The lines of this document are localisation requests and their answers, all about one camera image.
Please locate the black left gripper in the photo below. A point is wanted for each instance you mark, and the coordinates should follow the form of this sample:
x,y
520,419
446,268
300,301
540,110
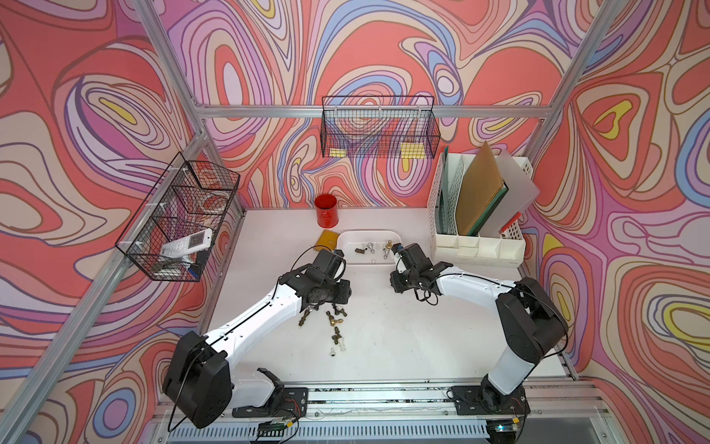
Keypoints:
x,y
344,294

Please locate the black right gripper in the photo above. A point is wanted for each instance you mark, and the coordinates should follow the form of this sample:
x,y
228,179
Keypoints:
x,y
395,278

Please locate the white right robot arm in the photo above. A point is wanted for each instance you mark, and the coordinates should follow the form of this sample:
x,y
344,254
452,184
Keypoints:
x,y
531,323

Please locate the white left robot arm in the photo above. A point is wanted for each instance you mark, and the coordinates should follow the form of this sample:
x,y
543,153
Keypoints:
x,y
203,379

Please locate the white storage box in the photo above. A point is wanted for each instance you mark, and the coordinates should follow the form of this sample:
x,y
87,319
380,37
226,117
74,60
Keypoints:
x,y
348,241

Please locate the yellow sponge pad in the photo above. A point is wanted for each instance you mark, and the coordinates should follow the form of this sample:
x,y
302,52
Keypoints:
x,y
328,240

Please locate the green folder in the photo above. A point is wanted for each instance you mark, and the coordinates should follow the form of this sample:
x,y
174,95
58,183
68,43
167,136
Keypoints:
x,y
489,209

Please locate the red metal cup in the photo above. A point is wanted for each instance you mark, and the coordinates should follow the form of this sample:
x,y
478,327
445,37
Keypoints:
x,y
326,206

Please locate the white file organizer rack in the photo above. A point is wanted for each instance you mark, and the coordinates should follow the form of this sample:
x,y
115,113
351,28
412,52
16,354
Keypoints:
x,y
505,250

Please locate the brown cardboard folder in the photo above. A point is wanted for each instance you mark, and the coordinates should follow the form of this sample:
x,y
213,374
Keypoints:
x,y
481,191

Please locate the white remote control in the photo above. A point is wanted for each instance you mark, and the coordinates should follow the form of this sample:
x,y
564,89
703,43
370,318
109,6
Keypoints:
x,y
188,245

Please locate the grey plastic sheet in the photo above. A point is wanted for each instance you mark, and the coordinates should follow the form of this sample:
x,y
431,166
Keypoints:
x,y
517,173

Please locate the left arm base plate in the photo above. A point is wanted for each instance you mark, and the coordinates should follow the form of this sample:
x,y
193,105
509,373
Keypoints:
x,y
289,402

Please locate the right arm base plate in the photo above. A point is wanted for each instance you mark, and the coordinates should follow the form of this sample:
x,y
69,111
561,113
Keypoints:
x,y
486,401

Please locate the black wire basket left wall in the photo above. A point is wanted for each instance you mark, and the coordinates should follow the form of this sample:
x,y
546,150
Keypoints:
x,y
189,196

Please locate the black wire basket wall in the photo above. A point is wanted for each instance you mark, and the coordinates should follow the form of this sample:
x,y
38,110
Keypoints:
x,y
189,196
379,126

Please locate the black wire basket back wall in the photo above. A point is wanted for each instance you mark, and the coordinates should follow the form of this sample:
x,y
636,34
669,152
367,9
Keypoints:
x,y
379,126

